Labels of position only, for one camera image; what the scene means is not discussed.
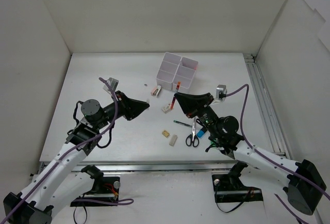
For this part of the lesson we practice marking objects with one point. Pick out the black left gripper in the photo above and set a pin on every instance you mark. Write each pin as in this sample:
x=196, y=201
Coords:
x=125, y=106

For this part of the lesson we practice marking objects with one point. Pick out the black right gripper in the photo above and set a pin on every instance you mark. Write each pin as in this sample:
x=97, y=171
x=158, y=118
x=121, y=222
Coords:
x=203, y=104

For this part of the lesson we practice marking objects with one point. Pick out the green pen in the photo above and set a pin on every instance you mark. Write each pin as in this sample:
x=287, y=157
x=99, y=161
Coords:
x=182, y=123

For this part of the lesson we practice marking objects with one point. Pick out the blue highlighter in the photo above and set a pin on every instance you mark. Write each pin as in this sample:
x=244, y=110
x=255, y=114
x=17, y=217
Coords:
x=201, y=133

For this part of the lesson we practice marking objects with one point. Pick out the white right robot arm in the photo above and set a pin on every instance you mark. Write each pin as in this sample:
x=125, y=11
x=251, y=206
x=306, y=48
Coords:
x=299, y=181

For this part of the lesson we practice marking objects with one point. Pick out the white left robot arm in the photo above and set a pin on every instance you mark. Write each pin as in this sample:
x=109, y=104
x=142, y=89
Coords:
x=51, y=190

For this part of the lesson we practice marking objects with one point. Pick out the pink white stapler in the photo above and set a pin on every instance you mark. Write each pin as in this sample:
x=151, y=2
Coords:
x=156, y=91

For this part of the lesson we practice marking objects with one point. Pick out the white divided organizer right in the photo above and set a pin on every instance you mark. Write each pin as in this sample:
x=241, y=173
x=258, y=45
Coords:
x=185, y=75

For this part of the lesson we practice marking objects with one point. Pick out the white divided organizer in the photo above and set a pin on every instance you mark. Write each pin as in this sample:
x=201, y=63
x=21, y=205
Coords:
x=185, y=75
x=167, y=70

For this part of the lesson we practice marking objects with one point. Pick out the white divided organizer left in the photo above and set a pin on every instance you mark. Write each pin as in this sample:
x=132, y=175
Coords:
x=167, y=70

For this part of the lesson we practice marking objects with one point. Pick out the tan small eraser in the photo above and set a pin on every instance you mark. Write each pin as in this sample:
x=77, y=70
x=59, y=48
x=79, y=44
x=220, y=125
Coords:
x=165, y=133

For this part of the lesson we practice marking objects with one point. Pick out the beige long eraser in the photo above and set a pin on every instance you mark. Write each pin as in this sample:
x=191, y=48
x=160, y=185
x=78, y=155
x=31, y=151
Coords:
x=173, y=140

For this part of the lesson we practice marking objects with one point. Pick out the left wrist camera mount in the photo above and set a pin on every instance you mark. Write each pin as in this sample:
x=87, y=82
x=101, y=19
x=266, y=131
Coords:
x=112, y=83

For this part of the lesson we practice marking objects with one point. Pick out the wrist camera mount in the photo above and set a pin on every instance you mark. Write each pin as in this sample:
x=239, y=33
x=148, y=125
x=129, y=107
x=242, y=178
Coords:
x=221, y=92
x=112, y=83

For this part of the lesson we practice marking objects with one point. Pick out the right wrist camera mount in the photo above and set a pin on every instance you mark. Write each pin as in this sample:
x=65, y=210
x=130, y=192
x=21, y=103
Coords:
x=221, y=92

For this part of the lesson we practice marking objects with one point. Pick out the black handled scissors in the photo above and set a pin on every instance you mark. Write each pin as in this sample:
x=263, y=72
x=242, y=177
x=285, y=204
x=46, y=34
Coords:
x=192, y=140

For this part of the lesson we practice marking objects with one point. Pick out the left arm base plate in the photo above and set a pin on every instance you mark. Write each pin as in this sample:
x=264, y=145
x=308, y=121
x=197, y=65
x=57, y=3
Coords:
x=105, y=191

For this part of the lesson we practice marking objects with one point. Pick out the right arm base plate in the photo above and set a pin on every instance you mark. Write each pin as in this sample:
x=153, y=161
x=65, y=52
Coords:
x=231, y=190

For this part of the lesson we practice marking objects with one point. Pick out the aluminium rail frame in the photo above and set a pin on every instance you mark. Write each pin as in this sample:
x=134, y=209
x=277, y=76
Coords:
x=139, y=145

